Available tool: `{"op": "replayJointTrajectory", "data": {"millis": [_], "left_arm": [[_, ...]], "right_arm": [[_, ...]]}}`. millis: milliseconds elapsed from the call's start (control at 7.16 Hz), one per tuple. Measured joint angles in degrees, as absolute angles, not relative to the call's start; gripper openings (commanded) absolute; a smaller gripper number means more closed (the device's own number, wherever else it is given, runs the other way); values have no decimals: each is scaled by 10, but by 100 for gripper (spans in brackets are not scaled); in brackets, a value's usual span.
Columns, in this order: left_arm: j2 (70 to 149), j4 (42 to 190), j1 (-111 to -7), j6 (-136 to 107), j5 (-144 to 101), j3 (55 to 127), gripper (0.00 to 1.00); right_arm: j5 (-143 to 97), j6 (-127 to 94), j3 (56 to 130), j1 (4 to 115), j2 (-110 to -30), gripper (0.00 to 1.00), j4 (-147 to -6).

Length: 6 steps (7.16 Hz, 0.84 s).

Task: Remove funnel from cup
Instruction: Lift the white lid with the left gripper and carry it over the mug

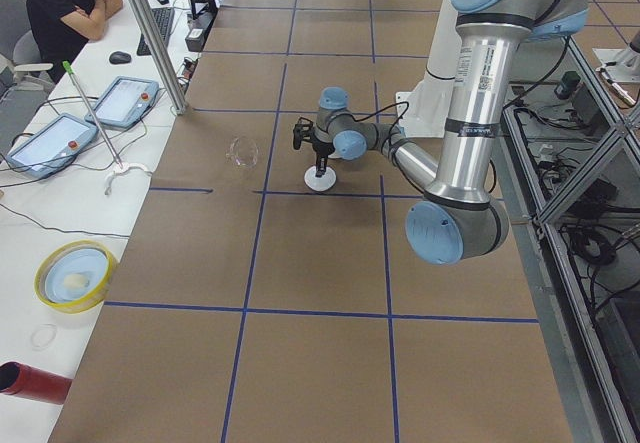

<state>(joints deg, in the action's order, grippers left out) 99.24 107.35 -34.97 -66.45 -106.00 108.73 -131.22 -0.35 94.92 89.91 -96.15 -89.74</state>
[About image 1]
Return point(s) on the black computer mouse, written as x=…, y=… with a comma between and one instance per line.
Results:
x=119, y=57

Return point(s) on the black computer box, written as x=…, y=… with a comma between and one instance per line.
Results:
x=199, y=29

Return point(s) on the far blue teach pendant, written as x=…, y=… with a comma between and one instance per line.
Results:
x=125, y=102

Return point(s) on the clear plastic funnel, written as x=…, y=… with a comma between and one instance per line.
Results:
x=243, y=152

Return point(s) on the aluminium frame post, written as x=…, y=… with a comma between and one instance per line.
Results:
x=146, y=21

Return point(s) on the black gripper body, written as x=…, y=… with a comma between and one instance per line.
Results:
x=320, y=147

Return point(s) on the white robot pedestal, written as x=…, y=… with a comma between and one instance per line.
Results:
x=430, y=99

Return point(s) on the aluminium side frame rack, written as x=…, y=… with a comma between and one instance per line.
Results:
x=568, y=163

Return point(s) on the near blue teach pendant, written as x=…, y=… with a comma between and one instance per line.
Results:
x=53, y=147

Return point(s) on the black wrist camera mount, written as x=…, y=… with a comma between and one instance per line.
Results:
x=303, y=132

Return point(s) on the red cylinder bottle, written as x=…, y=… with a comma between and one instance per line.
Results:
x=27, y=382

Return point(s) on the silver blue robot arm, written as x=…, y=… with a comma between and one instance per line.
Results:
x=456, y=218

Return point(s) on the white curved plastic piece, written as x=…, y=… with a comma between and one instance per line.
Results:
x=125, y=171

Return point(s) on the seated person black shirt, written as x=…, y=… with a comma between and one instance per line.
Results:
x=61, y=28

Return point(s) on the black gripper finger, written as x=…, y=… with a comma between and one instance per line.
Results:
x=319, y=165
x=323, y=164

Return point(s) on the grey office chair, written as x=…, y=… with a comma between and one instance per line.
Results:
x=18, y=46

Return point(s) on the blue teach pendant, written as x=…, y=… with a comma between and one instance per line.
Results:
x=125, y=102
x=53, y=147

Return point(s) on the metal stick green tip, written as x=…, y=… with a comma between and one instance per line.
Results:
x=68, y=69

